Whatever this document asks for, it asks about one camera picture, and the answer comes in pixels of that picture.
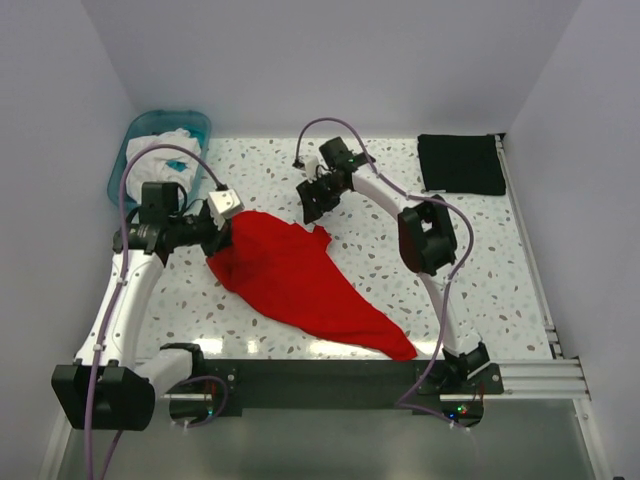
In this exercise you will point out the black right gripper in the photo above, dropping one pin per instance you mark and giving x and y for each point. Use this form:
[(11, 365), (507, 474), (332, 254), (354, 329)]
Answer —
[(314, 195)]

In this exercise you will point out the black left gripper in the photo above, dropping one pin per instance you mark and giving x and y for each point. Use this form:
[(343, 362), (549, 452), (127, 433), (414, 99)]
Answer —
[(218, 239)]

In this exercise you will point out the red t shirt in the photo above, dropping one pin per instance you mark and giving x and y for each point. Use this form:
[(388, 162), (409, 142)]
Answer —
[(285, 273)]

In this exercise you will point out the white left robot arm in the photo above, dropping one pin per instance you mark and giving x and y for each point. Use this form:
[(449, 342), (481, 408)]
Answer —
[(153, 231)]

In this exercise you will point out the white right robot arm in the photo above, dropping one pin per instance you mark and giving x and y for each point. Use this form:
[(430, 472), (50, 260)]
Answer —
[(426, 236)]

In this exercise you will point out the white crumpled t shirt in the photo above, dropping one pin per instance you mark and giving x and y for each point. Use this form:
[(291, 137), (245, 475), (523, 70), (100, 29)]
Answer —
[(153, 167)]

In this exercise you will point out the teal plastic laundry basket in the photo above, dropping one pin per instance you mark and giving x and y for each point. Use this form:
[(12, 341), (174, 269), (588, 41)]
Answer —
[(153, 123)]

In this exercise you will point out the black folded t shirt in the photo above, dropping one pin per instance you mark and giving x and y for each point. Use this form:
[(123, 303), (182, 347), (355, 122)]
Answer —
[(461, 164)]

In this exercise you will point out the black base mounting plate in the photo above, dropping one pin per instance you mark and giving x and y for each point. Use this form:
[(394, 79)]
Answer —
[(332, 385)]

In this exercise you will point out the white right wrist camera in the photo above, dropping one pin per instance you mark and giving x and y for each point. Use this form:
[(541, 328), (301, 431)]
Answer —
[(310, 166)]

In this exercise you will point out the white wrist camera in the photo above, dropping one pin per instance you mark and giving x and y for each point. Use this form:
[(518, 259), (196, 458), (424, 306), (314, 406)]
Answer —
[(310, 166), (224, 204)]

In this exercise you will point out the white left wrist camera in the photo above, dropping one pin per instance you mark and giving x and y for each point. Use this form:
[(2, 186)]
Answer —
[(224, 204)]

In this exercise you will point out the aluminium front frame rail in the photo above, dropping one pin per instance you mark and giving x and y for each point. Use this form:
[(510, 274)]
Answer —
[(545, 379)]

